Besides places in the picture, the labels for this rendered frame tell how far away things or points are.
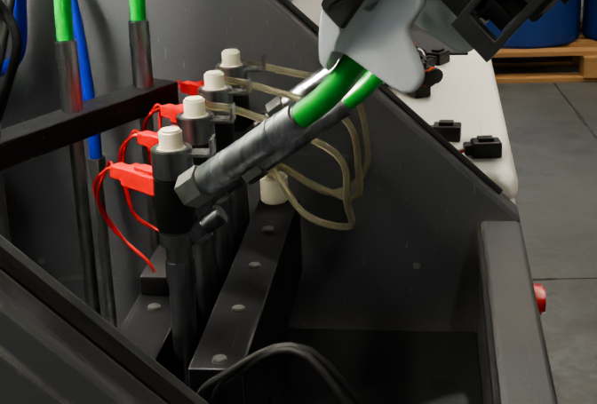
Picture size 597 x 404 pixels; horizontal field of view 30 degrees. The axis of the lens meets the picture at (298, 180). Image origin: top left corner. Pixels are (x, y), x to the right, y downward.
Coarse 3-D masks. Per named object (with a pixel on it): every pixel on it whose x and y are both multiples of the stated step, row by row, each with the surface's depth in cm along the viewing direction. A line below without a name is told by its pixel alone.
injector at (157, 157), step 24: (168, 168) 74; (168, 192) 74; (168, 216) 75; (192, 216) 76; (216, 216) 75; (168, 240) 76; (192, 240) 76; (168, 264) 77; (192, 264) 77; (192, 288) 78; (192, 312) 78; (192, 336) 79
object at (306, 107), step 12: (348, 60) 57; (336, 72) 57; (348, 72) 57; (360, 72) 57; (324, 84) 58; (336, 84) 58; (348, 84) 58; (312, 96) 59; (324, 96) 58; (336, 96) 58; (300, 108) 59; (312, 108) 59; (324, 108) 59; (300, 120) 59; (312, 120) 59
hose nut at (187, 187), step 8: (192, 168) 64; (184, 176) 65; (192, 176) 64; (176, 184) 65; (184, 184) 64; (192, 184) 64; (176, 192) 65; (184, 192) 64; (192, 192) 64; (200, 192) 64; (184, 200) 64; (192, 200) 64; (200, 200) 64; (208, 200) 65
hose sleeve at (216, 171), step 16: (288, 112) 60; (256, 128) 61; (272, 128) 60; (288, 128) 60; (304, 128) 60; (240, 144) 62; (256, 144) 61; (272, 144) 60; (288, 144) 61; (208, 160) 63; (224, 160) 62; (240, 160) 62; (256, 160) 62; (208, 176) 63; (224, 176) 63; (240, 176) 63; (208, 192) 64
